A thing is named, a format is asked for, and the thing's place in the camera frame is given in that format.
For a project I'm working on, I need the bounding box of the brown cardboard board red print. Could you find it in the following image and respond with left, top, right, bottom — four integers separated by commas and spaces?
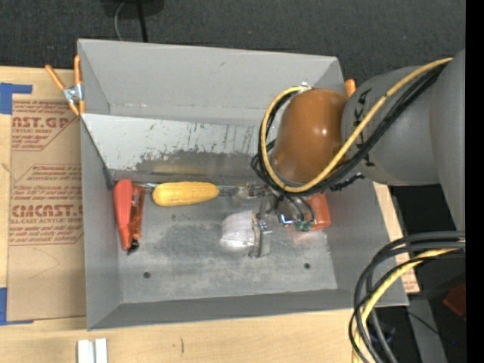
0, 65, 420, 325

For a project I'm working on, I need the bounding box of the yellow toy corn cob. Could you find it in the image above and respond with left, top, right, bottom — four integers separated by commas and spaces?
151, 181, 221, 208

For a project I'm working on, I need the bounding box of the white crumpled plastic object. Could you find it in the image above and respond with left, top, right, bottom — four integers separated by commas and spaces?
219, 209, 259, 256

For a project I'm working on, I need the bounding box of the red and orange plastic tool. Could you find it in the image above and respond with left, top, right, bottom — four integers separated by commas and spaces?
113, 179, 147, 252

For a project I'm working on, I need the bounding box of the orange-red block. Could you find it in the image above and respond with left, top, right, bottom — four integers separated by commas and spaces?
304, 192, 332, 231

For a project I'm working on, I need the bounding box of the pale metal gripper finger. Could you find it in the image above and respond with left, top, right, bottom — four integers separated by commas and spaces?
248, 218, 274, 259

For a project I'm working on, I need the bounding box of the grey metal bin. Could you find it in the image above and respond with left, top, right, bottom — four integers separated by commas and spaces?
76, 39, 410, 331

